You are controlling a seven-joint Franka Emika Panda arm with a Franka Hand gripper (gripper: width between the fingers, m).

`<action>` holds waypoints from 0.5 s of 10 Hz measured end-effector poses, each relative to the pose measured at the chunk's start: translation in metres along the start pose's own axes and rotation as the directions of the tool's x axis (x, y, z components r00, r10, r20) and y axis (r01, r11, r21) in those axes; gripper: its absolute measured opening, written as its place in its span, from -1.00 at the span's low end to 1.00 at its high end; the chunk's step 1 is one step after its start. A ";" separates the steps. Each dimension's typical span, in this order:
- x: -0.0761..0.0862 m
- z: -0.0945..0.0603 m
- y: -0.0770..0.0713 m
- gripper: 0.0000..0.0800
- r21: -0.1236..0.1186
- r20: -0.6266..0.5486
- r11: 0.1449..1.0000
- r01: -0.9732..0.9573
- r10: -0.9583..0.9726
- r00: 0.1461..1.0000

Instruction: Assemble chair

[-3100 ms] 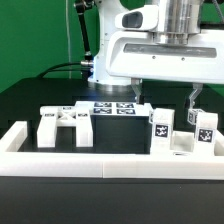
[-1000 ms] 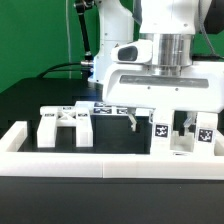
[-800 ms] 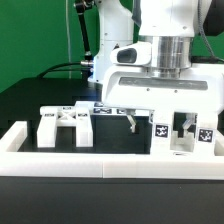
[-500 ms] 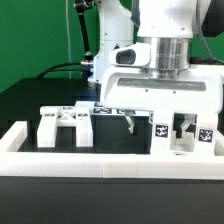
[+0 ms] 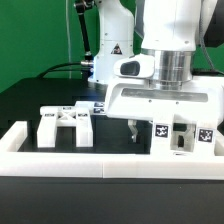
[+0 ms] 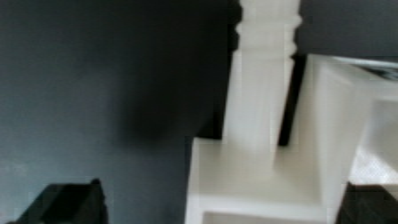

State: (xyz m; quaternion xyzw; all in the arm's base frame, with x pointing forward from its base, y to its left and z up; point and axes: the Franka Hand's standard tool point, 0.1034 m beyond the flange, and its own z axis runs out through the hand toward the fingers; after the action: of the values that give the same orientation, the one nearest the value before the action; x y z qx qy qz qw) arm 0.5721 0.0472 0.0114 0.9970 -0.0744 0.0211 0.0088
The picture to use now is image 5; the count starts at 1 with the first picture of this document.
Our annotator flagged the white marker base sheet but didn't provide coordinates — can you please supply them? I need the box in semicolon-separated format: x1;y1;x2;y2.
75;101;105;116

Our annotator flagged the white chair back frame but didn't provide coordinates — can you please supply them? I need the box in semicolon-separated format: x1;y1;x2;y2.
37;106;93;148

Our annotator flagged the white U-shaped boundary frame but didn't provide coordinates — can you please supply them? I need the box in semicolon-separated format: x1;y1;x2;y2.
0;121;224;180

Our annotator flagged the white chair seat part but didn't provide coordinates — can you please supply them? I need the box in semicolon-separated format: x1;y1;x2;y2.
150;123;215;158

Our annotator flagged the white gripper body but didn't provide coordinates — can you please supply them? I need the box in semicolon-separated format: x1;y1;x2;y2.
105;76;224;129

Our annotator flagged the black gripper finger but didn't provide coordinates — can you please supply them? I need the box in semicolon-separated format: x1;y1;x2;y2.
176;124;195;149
128;120;138;143

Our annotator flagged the black cable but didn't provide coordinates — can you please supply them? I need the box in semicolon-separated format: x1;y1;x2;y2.
35;61;96;80

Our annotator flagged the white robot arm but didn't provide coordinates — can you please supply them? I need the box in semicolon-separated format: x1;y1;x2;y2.
76;0;224;154

